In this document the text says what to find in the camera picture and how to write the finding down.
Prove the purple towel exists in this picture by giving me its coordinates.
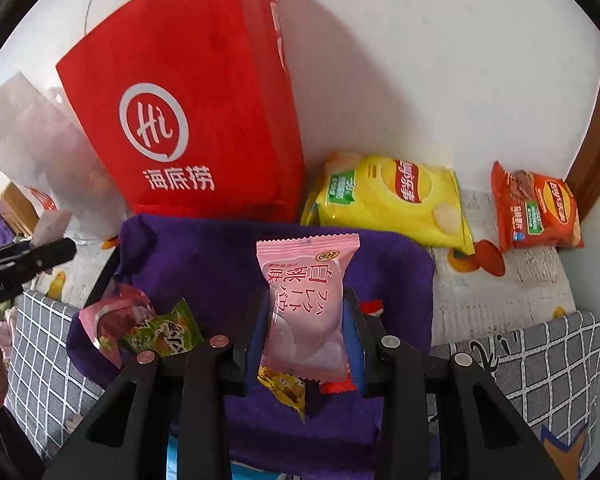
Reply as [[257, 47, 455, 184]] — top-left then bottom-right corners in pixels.
[[67, 214, 436, 480]]

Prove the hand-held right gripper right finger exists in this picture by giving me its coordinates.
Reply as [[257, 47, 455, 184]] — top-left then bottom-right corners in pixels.
[[342, 287, 563, 480]]

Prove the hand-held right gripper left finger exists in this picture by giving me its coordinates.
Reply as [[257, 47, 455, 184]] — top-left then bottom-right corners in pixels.
[[42, 287, 273, 480]]

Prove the wooden headboard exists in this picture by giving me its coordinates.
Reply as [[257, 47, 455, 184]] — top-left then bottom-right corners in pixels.
[[0, 182, 36, 236]]

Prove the orange chip bag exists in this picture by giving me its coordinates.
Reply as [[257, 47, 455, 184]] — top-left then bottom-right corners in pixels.
[[491, 161, 585, 253]]

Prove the green triangle snack packet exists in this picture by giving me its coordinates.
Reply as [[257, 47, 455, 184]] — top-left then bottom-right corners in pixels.
[[119, 299, 204, 358]]

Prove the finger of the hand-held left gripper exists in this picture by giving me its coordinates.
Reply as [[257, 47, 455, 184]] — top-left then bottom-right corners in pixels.
[[9, 237, 77, 282], [0, 240, 35, 264]]

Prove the pink peach snack packet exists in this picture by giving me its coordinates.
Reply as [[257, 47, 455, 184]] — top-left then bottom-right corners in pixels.
[[256, 232, 361, 381]]

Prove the yellow triangle snack packet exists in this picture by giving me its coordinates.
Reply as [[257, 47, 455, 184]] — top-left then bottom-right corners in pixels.
[[256, 365, 307, 423]]

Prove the small cartoon-print packet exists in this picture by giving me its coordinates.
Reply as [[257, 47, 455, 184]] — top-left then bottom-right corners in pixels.
[[34, 210, 73, 247]]

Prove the red snack packet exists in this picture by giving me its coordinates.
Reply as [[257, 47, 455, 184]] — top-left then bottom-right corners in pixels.
[[320, 300, 385, 395]]

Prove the grey checked cloth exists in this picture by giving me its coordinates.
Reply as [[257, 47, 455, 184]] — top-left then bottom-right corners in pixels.
[[2, 290, 600, 480]]

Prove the pink jelly cup packet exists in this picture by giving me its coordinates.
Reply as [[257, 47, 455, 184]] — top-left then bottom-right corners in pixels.
[[78, 284, 156, 363]]

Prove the white plastic bag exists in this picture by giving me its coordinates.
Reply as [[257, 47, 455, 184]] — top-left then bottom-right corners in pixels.
[[0, 72, 131, 241]]

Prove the red paper bag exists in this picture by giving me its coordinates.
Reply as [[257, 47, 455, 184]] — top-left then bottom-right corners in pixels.
[[55, 0, 306, 223]]

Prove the yellow chip bag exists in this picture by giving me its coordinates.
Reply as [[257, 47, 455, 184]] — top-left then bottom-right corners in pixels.
[[300, 152, 476, 256]]

